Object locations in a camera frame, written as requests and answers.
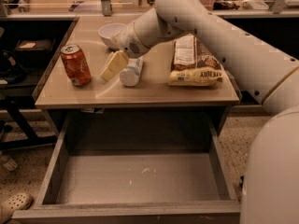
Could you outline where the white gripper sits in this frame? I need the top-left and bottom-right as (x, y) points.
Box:
(100, 22), (150, 82)

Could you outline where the red coke can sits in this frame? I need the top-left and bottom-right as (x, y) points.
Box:
(61, 44), (92, 86)

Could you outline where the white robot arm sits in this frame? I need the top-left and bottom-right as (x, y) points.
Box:
(101, 0), (299, 224)

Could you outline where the open grey top drawer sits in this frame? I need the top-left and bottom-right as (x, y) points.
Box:
(13, 110), (240, 224)

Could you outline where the white plastic bottle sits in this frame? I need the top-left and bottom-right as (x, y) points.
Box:
(120, 57), (143, 87)

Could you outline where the white ceramic bowl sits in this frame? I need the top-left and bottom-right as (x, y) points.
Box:
(98, 23), (126, 50)

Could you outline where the grey cabinet with tabletop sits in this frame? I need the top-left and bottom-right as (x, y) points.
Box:
(32, 14), (242, 135)

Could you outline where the brown and yellow chip bag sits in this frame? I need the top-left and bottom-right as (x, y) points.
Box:
(168, 35), (222, 87)

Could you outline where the black box on shelf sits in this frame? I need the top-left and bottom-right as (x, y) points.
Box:
(14, 39), (53, 68)

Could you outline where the white perforated clog shoe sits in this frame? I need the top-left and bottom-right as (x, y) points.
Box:
(0, 192), (33, 224)

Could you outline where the black side table frame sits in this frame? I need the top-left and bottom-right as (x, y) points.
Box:
(0, 80), (57, 150)

